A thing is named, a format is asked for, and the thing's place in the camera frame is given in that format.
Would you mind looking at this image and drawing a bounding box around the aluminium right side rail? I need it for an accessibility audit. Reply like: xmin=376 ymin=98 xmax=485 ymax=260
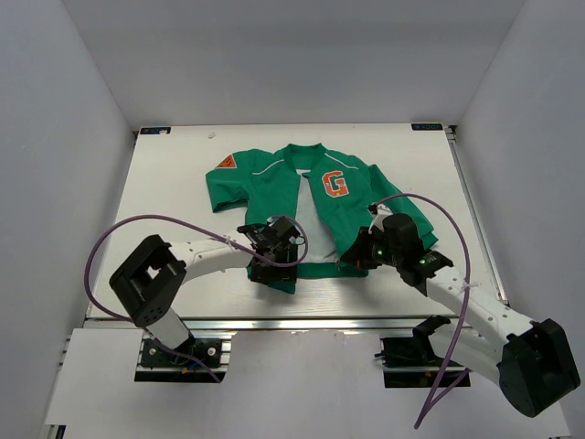
xmin=444 ymin=125 xmax=509 ymax=304

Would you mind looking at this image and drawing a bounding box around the blue right corner label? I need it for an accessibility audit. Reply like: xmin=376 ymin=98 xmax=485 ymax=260
xmin=410 ymin=123 xmax=444 ymax=132

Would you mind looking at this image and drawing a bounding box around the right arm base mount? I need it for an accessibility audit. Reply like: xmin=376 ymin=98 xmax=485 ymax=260
xmin=374 ymin=316 xmax=451 ymax=389

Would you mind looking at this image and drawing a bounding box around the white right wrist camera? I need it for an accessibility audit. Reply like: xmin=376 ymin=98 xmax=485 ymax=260
xmin=367 ymin=203 xmax=393 ymax=234

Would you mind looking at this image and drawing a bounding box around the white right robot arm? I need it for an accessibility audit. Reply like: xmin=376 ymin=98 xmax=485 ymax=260
xmin=344 ymin=205 xmax=580 ymax=418

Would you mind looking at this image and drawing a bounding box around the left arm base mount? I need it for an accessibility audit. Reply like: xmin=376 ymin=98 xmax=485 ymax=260
xmin=134 ymin=337 xmax=231 ymax=384

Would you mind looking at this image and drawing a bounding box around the green varsity jacket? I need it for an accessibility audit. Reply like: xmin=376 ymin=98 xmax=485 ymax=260
xmin=206 ymin=144 xmax=438 ymax=280

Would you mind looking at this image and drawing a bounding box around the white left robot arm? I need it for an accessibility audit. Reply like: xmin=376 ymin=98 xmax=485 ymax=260
xmin=109 ymin=217 xmax=308 ymax=365

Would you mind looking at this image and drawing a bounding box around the aluminium table edge rail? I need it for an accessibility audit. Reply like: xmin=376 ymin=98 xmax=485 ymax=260
xmin=86 ymin=316 xmax=458 ymax=334

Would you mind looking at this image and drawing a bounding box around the blue corner label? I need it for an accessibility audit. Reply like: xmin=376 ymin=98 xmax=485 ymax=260
xmin=139 ymin=126 xmax=171 ymax=135
xmin=410 ymin=123 xmax=444 ymax=132

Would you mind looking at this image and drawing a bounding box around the blue left corner label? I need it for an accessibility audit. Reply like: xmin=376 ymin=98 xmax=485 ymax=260
xmin=139 ymin=126 xmax=171 ymax=135

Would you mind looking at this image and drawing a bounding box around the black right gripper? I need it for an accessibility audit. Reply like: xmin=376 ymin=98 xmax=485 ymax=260
xmin=342 ymin=226 xmax=402 ymax=270

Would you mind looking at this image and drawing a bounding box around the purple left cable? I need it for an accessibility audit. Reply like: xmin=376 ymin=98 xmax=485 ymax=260
xmin=82 ymin=213 xmax=310 ymax=383

